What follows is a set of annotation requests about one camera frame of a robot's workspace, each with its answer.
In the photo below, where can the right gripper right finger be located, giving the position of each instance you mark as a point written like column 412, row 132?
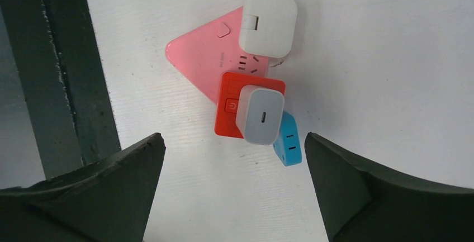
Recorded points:
column 361, row 200

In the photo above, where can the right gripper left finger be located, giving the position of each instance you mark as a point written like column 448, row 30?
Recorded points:
column 109, row 200

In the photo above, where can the blue small adapter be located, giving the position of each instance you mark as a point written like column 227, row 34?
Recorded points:
column 287, row 146

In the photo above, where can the red cube adapter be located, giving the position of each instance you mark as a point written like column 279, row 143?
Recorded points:
column 228, row 98

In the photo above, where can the pink triangular power strip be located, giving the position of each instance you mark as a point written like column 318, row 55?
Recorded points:
column 205, row 53

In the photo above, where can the white square charger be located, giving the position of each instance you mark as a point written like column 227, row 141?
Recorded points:
column 268, row 27

